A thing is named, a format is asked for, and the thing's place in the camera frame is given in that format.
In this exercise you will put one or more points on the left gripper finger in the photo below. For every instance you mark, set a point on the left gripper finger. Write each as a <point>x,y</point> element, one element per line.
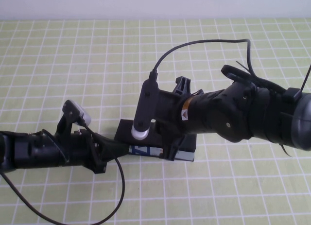
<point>114,155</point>
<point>114,146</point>

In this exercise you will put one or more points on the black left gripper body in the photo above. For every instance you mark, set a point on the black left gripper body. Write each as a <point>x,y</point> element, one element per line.
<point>90,149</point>

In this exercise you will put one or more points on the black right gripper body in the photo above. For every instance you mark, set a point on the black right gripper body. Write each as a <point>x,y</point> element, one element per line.
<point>175,118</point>

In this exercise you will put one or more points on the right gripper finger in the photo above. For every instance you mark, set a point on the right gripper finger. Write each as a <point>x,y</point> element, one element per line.
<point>166,144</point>
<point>177,144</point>

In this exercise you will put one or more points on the black glasses case printed sides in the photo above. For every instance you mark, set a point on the black glasses case printed sides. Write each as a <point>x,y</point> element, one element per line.
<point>124,130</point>

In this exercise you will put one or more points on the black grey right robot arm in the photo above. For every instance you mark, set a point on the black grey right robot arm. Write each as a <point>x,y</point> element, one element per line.
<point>243,113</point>

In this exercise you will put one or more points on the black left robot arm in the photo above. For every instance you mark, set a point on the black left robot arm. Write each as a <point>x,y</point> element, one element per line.
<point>36,149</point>

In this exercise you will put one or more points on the black zip tie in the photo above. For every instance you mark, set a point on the black zip tie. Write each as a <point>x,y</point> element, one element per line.
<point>306,79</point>
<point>285,150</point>
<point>244,67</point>

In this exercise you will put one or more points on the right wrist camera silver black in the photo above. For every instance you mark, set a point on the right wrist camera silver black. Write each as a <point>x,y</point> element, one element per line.
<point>143,108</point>

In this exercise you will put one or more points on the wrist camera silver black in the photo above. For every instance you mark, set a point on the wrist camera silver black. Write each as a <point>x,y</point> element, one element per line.
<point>143,108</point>
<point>83,114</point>

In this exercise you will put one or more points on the black left camera mount bracket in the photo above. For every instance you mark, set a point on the black left camera mount bracket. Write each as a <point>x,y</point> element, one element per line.
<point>64,127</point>

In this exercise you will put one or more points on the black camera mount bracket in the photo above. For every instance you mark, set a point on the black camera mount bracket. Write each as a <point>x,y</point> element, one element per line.
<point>64,127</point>
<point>182,85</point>

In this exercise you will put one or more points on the black right camera mount bracket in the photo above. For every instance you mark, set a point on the black right camera mount bracket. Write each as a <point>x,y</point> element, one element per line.
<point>182,85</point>

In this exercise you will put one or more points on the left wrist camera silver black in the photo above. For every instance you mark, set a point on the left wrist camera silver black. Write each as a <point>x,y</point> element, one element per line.
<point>83,114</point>

